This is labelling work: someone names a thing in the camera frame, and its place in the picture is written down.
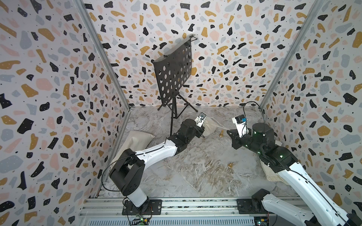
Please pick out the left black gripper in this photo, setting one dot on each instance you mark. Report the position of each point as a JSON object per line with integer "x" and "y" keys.
{"x": 199, "y": 132}

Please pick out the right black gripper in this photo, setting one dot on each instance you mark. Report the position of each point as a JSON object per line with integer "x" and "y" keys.
{"x": 234, "y": 133}

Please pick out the cream cloth bag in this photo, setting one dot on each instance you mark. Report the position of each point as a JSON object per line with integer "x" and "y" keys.
{"x": 136, "y": 141}
{"x": 210, "y": 126}
{"x": 271, "y": 175}

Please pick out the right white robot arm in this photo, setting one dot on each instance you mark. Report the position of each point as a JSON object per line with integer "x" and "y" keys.
{"x": 322, "y": 210}

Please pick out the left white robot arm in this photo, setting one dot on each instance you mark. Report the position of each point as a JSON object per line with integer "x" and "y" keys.
{"x": 128, "y": 169}

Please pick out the black perforated music stand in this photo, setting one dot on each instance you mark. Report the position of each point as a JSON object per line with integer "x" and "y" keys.
{"x": 172, "y": 70}

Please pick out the right green circuit board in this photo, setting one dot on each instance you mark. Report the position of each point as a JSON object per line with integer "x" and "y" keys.
{"x": 261, "y": 221}

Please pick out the green circuit board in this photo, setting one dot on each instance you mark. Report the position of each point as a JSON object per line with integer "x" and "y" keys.
{"x": 139, "y": 220}
{"x": 261, "y": 221}

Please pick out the left green circuit board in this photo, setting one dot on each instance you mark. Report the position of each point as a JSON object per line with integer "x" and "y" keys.
{"x": 139, "y": 220}

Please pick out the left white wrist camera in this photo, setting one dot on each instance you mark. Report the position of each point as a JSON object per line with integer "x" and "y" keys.
{"x": 200, "y": 119}

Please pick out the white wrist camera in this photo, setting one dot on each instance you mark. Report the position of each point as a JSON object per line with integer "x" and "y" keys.
{"x": 200, "y": 119}
{"x": 241, "y": 125}

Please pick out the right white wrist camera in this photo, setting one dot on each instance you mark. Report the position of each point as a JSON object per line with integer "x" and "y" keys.
{"x": 241, "y": 125}

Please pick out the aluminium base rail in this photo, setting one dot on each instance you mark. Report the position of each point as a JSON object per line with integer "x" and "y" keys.
{"x": 229, "y": 211}

